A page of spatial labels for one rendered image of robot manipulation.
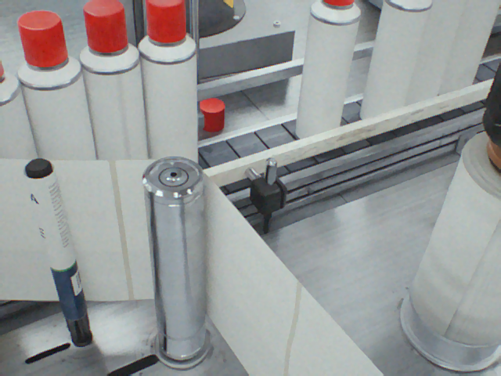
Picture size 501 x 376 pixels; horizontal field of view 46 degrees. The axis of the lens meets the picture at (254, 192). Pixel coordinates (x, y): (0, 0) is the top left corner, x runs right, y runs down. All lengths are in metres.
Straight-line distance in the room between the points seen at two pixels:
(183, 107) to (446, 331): 0.30
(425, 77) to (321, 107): 0.16
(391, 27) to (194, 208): 0.38
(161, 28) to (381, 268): 0.30
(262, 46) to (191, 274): 0.54
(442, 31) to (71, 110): 0.43
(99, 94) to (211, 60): 0.36
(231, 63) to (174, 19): 0.37
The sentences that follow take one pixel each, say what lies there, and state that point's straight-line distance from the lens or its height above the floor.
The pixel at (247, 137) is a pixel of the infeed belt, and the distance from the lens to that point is 0.70.
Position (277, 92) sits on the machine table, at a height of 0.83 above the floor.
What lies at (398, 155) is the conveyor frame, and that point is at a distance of 0.74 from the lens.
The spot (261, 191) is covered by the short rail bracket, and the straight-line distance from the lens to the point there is 0.57.
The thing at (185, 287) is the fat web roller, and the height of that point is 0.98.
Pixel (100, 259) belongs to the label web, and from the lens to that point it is 0.45.
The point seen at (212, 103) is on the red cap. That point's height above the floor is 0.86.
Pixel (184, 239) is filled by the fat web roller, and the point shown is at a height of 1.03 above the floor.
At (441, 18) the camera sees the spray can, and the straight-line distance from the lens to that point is 0.72.
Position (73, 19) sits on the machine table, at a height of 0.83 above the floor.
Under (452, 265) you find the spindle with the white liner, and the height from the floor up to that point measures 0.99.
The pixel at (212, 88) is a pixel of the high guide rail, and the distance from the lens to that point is 0.63.
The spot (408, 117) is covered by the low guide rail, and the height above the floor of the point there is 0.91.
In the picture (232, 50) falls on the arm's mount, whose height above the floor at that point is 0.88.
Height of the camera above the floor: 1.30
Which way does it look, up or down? 43 degrees down
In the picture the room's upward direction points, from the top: 4 degrees clockwise
